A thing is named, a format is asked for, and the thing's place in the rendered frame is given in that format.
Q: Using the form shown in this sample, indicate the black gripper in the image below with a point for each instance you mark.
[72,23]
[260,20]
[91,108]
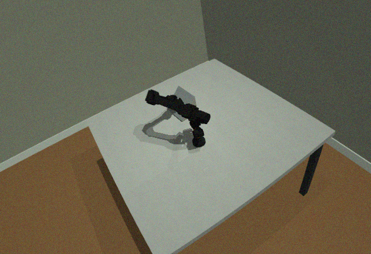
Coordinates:
[198,132]

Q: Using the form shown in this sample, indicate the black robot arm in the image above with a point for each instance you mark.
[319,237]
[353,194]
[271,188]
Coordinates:
[185,110]

